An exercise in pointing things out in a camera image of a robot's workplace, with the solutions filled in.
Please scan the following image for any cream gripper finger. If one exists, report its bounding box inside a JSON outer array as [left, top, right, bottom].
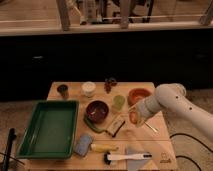
[[128, 105, 137, 113], [135, 117, 145, 128]]

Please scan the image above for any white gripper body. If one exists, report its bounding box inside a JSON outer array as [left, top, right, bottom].
[[136, 96, 160, 120]]

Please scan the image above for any yellow red apple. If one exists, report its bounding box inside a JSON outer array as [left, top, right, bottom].
[[129, 111, 138, 124]]

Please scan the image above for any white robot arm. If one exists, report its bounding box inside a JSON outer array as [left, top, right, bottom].
[[128, 83, 213, 142]]

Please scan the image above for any green plastic cup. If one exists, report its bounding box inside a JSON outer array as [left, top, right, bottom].
[[113, 95, 125, 110]]

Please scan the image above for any white paper cup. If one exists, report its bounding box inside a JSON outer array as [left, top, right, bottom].
[[81, 81, 96, 97]]

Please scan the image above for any silver fork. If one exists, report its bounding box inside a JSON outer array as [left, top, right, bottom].
[[145, 122, 158, 133]]

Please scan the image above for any orange bowl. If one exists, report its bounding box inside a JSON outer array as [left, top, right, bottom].
[[128, 88, 151, 106]]

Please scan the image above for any black tan box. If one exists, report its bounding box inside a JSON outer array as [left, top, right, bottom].
[[106, 115, 125, 137]]

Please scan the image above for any dark red bowl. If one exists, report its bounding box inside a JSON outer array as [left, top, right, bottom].
[[86, 100, 109, 123]]

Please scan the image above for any grey cloth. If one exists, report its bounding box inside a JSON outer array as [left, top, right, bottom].
[[125, 147, 149, 171]]

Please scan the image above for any green chili pepper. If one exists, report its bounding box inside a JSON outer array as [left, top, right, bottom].
[[83, 116, 106, 134]]

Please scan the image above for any blue sponge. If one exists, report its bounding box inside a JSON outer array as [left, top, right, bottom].
[[74, 134, 93, 157]]

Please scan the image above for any green plastic tray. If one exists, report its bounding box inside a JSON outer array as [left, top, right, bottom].
[[16, 100, 79, 159]]

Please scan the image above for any black stand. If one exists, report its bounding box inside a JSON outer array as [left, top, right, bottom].
[[0, 128, 20, 171]]

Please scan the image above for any black cable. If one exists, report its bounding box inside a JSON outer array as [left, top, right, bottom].
[[169, 132, 213, 171]]

